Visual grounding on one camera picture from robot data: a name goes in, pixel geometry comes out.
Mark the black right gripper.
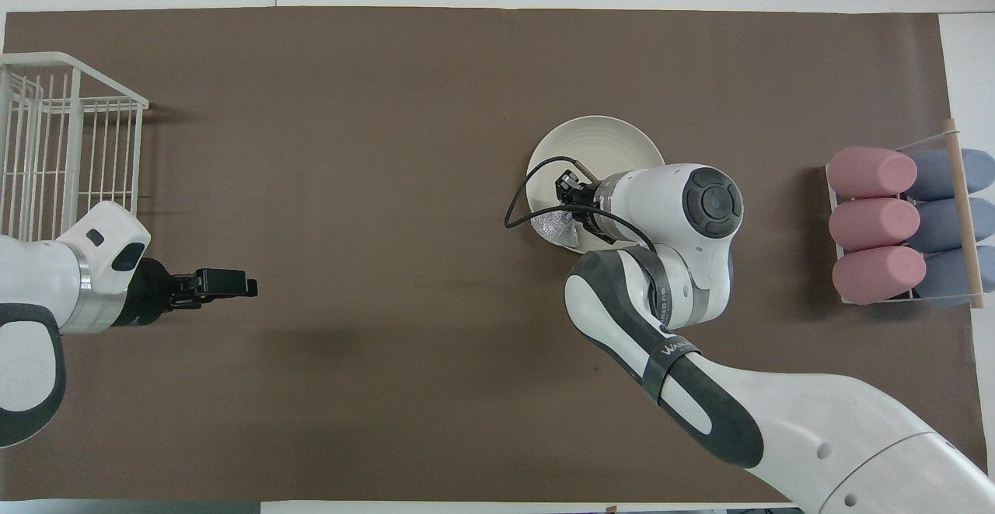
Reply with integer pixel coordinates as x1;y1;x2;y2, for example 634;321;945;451
554;172;607;215

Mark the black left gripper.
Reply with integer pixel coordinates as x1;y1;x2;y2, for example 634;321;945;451
117;257;259;327

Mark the cream round plate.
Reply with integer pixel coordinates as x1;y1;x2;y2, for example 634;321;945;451
525;115;668;254

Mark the brown table mat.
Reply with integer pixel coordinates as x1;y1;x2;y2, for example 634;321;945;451
0;6;992;503

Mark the pink plastic cup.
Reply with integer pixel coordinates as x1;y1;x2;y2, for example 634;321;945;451
829;198;921;253
832;245;927;306
826;147;919;199

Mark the blue plastic cup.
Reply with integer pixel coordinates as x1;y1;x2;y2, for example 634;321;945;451
909;198;995;254
917;246;995;309
906;149;995;202

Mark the white wire dish rack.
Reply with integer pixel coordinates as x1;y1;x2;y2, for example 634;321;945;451
0;51;150;244

